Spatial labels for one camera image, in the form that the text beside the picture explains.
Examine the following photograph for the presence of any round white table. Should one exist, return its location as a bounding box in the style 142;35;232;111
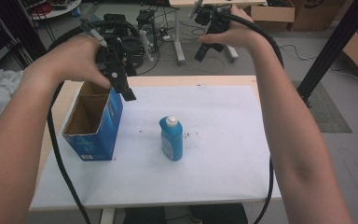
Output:
27;0;82;21

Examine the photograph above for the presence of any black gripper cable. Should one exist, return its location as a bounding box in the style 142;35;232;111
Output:
220;10;285;224
46;18;141;224

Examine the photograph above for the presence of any person's left hand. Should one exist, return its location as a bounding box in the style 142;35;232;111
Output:
45;35;112;91

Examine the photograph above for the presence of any person's right hand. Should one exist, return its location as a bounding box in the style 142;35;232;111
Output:
198;5;267;50

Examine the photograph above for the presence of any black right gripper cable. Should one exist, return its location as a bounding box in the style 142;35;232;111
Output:
220;10;285;224

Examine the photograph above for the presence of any wooden desk with white legs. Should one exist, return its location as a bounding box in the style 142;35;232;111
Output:
168;0;268;66

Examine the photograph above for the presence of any black computer tower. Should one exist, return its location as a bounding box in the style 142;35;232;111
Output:
103;13;131;35

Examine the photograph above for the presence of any blue cardboard box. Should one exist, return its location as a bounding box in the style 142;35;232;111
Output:
62;81;124;161

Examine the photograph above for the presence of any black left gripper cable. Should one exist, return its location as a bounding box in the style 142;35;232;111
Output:
46;18;141;224

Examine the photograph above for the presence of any white table mat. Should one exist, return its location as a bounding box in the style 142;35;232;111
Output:
29;85;282;209

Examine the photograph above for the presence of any grey floor mat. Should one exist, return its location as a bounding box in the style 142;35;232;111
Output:
292;80;353;133

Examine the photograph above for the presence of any blue bottle with white cap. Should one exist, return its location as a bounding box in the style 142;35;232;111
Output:
158;115;185;162

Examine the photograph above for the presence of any black metal stand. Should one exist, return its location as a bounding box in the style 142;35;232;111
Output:
0;0;48;62

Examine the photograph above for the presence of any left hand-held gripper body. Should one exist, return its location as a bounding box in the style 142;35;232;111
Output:
94;31;145;94

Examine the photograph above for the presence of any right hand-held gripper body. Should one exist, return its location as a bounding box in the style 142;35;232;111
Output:
189;0;232;35

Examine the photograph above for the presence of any grey cable plug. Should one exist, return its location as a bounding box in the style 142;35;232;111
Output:
80;18;108;49

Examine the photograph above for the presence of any grey open computer case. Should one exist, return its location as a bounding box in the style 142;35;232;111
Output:
135;8;158;54

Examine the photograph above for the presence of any black aluminium post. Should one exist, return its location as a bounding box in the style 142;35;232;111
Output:
296;0;358;108

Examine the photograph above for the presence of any large closed cardboard box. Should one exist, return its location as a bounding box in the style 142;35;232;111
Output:
288;0;347;32

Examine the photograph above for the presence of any small open cardboard box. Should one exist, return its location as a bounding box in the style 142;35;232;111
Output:
250;0;296;32

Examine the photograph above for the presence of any white table leg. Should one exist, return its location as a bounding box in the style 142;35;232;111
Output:
99;208;116;224

